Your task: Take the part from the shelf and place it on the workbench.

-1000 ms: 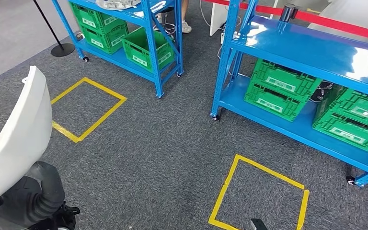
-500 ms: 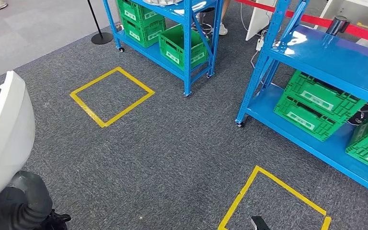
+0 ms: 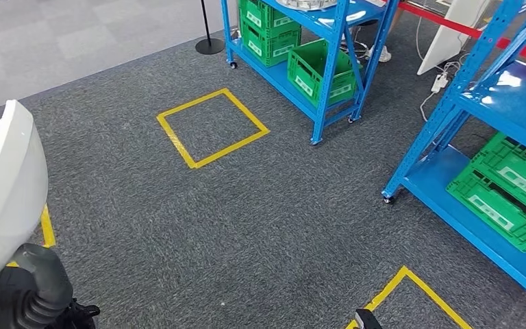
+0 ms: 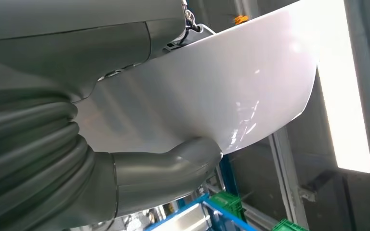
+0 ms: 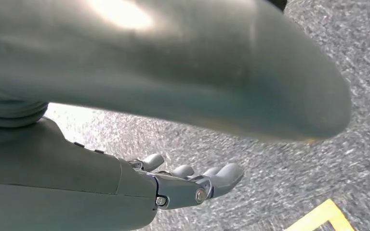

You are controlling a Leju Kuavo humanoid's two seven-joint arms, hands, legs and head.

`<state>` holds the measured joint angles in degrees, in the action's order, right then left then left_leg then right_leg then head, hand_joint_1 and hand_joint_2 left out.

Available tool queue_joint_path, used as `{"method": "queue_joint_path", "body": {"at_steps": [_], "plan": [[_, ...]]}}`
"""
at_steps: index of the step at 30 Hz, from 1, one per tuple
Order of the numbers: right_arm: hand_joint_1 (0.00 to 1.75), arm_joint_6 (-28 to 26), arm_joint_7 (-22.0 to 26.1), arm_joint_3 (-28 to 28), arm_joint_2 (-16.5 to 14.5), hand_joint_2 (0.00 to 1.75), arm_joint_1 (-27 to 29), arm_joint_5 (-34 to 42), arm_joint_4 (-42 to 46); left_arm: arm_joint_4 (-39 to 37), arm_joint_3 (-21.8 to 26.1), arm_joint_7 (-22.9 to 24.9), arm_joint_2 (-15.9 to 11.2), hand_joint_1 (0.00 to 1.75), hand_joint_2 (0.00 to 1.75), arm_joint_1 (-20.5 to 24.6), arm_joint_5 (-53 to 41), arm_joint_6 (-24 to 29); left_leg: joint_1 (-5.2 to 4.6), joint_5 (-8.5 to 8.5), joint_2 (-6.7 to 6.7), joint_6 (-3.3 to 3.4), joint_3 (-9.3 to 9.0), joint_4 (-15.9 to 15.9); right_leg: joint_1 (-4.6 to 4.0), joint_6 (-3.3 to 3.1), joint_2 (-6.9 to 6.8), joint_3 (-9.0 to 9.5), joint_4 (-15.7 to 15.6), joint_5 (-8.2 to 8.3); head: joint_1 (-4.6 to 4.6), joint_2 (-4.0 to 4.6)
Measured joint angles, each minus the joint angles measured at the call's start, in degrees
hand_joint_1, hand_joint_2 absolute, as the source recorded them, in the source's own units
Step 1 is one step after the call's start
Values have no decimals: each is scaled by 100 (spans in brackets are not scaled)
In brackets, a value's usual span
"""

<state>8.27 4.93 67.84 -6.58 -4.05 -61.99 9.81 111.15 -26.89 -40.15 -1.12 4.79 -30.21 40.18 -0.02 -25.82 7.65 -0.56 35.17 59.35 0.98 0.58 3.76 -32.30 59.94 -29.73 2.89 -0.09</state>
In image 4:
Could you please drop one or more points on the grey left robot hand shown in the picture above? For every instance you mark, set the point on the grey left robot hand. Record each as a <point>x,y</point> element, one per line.
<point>76,38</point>

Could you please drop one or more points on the blue metal shelf rack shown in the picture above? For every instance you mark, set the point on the blue metal shelf rack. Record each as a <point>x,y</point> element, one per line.
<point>228,178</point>

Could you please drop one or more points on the green plastic crate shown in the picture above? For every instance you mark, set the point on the green plastic crate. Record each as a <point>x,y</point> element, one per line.
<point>288,225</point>
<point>228,202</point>

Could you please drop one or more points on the white metal beam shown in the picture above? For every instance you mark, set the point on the white metal beam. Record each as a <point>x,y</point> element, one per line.
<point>287,178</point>

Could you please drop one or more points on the ceiling light panel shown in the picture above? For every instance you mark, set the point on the ceiling light panel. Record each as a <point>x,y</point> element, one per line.
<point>344,111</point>

